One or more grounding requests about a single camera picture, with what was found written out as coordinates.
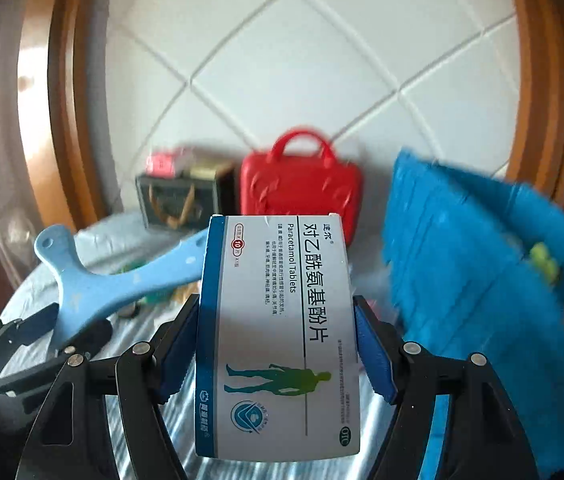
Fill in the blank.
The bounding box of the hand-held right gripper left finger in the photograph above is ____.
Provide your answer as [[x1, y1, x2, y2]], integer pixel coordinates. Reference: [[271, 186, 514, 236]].
[[21, 294, 202, 480]]

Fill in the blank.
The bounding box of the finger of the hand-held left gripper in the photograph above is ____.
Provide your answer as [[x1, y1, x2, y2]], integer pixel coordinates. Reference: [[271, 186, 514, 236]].
[[0, 304, 59, 368], [0, 321, 113, 397]]

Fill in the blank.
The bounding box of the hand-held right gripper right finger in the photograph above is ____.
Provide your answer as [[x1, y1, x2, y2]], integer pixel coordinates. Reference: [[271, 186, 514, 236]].
[[352, 295, 543, 480]]

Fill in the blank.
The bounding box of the light blue plastic paddle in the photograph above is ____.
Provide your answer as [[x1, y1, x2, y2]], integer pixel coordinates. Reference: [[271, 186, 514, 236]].
[[34, 225, 210, 336]]

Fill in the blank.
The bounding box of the white blue medicine box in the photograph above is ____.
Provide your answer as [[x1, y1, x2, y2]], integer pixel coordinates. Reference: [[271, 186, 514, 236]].
[[194, 214, 363, 461]]

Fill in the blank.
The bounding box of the blue plastic crate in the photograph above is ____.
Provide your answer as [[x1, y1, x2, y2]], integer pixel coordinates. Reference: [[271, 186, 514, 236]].
[[381, 147, 564, 476]]

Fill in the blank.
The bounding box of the black gift box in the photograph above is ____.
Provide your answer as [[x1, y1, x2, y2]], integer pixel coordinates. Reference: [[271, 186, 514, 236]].
[[135, 167, 235, 231]]

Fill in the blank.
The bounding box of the red hard-shell suitcase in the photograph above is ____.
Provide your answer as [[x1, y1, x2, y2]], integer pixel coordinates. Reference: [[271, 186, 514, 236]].
[[239, 129, 364, 256]]

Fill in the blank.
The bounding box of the pink tissue packet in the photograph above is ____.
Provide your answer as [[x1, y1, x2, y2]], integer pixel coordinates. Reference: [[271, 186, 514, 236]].
[[146, 147, 193, 177]]

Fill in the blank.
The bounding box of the flat beige box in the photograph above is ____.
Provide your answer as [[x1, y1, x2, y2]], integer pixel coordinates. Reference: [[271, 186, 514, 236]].
[[187, 157, 233, 176]]

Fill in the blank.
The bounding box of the curved wooden frame post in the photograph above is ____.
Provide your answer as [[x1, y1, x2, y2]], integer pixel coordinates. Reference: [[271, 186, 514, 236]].
[[504, 0, 564, 211], [12, 0, 128, 241]]

